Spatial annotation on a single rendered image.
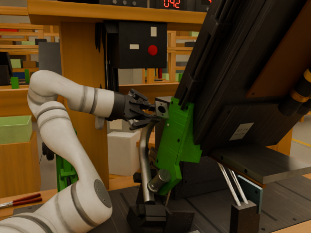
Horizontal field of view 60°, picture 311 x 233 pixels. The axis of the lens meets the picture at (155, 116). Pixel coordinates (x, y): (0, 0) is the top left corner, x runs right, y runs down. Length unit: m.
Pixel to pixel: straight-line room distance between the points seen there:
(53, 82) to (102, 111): 0.14
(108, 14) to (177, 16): 0.23
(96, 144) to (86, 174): 0.51
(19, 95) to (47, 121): 0.45
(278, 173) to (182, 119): 0.26
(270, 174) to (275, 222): 0.30
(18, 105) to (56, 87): 0.40
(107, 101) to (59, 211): 0.31
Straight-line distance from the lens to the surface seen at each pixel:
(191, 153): 0.75
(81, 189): 0.51
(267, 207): 1.01
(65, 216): 0.52
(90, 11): 0.87
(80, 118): 0.99
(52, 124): 0.61
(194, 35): 8.43
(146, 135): 0.85
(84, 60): 0.97
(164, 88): 1.17
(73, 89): 0.70
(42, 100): 0.70
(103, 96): 0.71
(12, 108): 1.07
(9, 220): 0.37
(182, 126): 0.71
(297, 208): 1.05
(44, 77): 0.68
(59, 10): 0.86
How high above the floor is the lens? 1.38
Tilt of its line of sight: 12 degrees down
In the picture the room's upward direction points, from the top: straight up
